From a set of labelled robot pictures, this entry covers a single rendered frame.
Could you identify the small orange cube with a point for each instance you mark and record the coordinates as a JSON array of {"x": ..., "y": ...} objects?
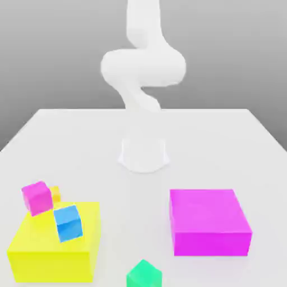
[{"x": 56, "y": 194}]

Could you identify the small pink cube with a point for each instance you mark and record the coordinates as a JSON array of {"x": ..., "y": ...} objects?
[{"x": 37, "y": 198}]

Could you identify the large magenta box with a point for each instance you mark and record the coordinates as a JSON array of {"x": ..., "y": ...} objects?
[{"x": 208, "y": 215}]

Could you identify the small blue cube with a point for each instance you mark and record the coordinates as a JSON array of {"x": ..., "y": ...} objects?
[{"x": 68, "y": 224}]

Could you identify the small green cube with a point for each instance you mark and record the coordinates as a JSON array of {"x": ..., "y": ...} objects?
[{"x": 143, "y": 274}]

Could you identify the large yellow box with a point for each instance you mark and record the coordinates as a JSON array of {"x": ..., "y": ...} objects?
[{"x": 44, "y": 257}]

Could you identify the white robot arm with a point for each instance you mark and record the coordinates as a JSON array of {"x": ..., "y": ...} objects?
[{"x": 143, "y": 67}]

